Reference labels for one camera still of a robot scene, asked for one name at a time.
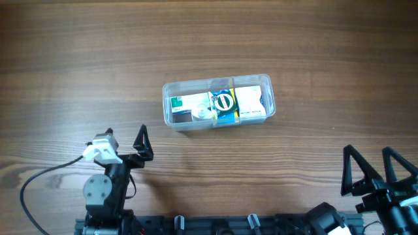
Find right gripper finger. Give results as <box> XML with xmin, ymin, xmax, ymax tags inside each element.
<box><xmin>340</xmin><ymin>144</ymin><xmax>385</xmax><ymax>197</ymax></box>
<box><xmin>381</xmin><ymin>146</ymin><xmax>418</xmax><ymax>190</ymax></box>

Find white green medicine box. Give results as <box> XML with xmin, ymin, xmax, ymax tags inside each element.
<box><xmin>170</xmin><ymin>93</ymin><xmax>210</xmax><ymax>115</ymax></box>

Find small white bottle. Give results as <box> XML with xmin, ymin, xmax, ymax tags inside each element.
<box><xmin>191</xmin><ymin>104</ymin><xmax>213</xmax><ymax>121</ymax></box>

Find green Zam-Buk box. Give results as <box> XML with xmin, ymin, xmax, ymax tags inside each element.
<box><xmin>211</xmin><ymin>92</ymin><xmax>236</xmax><ymax>115</ymax></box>

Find blue VapoDrops box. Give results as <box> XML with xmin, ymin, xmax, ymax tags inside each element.
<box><xmin>208</xmin><ymin>89</ymin><xmax>238</xmax><ymax>126</ymax></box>

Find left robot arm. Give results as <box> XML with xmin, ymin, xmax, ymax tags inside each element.
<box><xmin>81</xmin><ymin>125</ymin><xmax>153</xmax><ymax>234</ymax></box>

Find clear plastic container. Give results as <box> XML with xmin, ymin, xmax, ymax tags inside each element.
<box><xmin>163</xmin><ymin>74</ymin><xmax>276</xmax><ymax>131</ymax></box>

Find left black cable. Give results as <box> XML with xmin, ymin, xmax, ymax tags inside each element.
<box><xmin>19</xmin><ymin>155</ymin><xmax>85</xmax><ymax>235</ymax></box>

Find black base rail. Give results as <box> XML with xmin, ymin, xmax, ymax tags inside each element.
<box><xmin>74</xmin><ymin>213</ymin><xmax>365</xmax><ymax>235</ymax></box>

